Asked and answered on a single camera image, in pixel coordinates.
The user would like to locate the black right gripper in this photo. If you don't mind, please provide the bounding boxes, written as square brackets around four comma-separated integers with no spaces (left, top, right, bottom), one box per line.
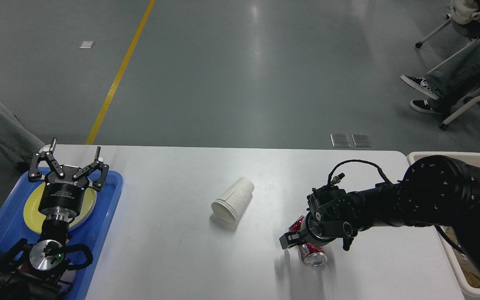
[279,215,336,250]

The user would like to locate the floor socket plate right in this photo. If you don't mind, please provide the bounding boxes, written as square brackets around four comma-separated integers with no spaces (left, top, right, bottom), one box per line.
[352,134,373,148]

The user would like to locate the white office chair with jacket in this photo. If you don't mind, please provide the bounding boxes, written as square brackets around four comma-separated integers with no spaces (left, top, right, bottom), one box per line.
[415,0,480,49]

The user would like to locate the standing person grey trousers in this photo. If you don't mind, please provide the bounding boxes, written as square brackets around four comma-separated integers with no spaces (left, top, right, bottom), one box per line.
[0,89,47,238]

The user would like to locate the floor socket plate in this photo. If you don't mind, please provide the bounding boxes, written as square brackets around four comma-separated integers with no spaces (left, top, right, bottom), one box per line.
[330,133,352,148]
[352,134,373,148]

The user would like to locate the yellow plastic plate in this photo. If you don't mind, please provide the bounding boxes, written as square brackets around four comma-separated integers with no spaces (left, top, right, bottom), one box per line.
[23,183,97,234]

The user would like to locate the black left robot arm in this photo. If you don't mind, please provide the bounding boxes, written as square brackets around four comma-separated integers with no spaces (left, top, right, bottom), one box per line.
[0,138,109,300]

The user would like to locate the white paper cup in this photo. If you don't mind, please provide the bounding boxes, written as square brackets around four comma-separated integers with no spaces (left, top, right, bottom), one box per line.
[211,177,255,224]

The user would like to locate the beige plastic bin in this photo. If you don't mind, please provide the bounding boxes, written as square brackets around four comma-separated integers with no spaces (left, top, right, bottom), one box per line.
[407,151,480,300]

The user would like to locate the floor socket plate left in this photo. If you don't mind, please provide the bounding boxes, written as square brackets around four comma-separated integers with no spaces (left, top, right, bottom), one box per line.
[330,133,352,148]

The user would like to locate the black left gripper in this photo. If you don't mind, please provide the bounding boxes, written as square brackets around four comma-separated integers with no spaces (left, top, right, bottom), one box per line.
[28,138,110,219]

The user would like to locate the crushed red soda can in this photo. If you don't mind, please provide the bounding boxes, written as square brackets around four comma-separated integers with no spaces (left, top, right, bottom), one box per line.
[288,215,328,268]

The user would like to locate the seated person in jeans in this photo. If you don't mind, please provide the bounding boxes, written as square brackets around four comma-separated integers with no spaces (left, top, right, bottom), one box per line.
[400,39,480,114]

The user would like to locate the blue plastic tray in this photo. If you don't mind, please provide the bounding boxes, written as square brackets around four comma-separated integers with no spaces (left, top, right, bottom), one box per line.
[0,170,123,300]

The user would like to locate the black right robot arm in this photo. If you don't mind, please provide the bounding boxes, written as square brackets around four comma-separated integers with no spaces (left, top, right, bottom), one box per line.
[279,155,480,273]

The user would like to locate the pale green plate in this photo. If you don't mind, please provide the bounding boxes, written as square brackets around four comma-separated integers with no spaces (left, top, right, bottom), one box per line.
[69,199,96,232]

